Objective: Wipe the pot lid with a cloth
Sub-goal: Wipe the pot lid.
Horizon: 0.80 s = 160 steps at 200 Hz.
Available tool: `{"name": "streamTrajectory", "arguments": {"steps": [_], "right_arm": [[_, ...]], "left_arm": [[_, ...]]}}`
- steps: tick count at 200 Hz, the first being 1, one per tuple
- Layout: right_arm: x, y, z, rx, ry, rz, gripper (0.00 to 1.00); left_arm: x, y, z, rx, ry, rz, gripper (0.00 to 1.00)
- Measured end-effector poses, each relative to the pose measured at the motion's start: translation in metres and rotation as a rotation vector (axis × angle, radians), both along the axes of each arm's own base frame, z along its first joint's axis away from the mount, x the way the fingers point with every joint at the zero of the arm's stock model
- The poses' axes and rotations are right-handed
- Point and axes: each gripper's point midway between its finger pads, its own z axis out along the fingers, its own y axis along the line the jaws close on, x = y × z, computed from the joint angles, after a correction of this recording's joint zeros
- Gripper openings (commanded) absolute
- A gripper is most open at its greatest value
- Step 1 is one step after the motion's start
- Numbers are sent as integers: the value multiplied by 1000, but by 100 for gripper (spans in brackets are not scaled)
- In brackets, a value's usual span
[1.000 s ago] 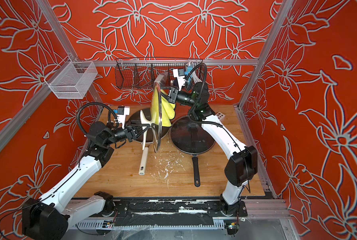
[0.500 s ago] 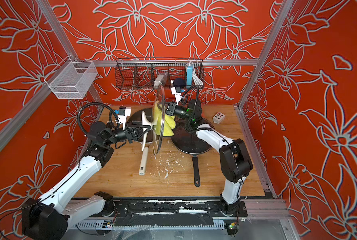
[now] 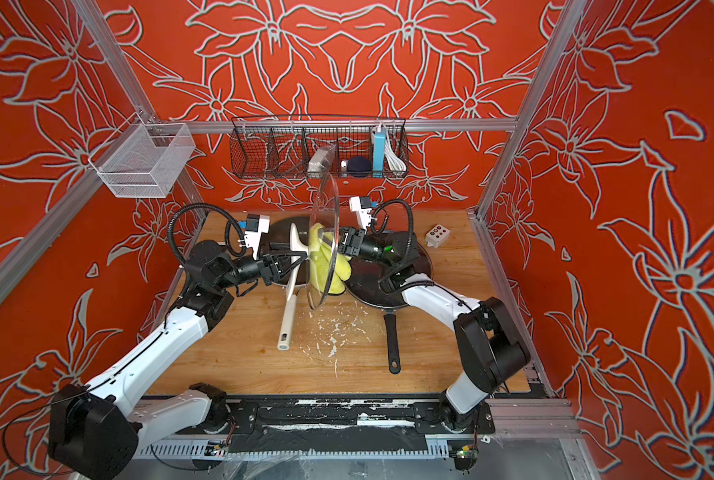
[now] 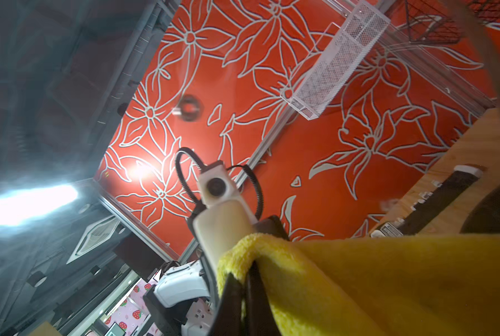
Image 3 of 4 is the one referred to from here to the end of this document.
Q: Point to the white box with dots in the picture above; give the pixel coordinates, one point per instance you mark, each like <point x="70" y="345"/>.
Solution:
<point x="437" y="236"/>

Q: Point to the glass lid with white handle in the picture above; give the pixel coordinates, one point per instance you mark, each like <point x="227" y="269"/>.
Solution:
<point x="325" y="210"/>

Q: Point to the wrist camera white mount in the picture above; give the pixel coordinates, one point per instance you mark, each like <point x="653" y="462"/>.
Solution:
<point x="253" y="228"/>
<point x="362" y="207"/>

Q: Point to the dark blue round object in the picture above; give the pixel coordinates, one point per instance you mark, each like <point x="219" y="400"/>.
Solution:
<point x="359" y="167"/>

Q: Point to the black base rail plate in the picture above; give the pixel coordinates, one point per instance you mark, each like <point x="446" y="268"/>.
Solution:
<point x="345" y="423"/>

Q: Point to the dark wok with white handle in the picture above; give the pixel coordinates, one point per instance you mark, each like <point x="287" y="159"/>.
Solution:
<point x="278" y="238"/>

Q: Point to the blue white bottle in basket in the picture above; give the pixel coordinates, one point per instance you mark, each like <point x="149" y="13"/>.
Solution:
<point x="379" y="150"/>

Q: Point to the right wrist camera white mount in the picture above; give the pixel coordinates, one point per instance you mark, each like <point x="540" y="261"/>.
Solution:
<point x="362" y="207"/>

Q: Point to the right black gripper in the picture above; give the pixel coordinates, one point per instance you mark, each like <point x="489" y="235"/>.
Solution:
<point x="351" y="243"/>

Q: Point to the black wire wall basket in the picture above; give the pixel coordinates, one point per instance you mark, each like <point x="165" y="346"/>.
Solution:
<point x="298" y="147"/>

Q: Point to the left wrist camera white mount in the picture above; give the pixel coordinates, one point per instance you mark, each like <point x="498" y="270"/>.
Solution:
<point x="253" y="228"/>

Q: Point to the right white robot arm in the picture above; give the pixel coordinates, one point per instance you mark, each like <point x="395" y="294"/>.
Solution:
<point x="379" y="254"/>

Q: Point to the clear plastic wall bin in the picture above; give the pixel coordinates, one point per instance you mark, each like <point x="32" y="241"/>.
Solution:
<point x="146" y="160"/>

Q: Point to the yellow microfiber cloth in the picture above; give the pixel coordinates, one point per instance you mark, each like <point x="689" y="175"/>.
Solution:
<point x="327" y="275"/>

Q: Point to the black frying pan with lid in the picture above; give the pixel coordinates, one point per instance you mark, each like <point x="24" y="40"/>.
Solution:
<point x="376" y="283"/>

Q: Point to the white packet in basket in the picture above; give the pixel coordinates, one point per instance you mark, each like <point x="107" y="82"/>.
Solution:
<point x="321" y="161"/>

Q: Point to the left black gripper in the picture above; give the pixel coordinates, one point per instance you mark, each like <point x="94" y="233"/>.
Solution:
<point x="269" y="268"/>

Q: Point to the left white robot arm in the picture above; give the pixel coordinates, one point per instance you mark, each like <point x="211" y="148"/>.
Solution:
<point x="96" y="429"/>

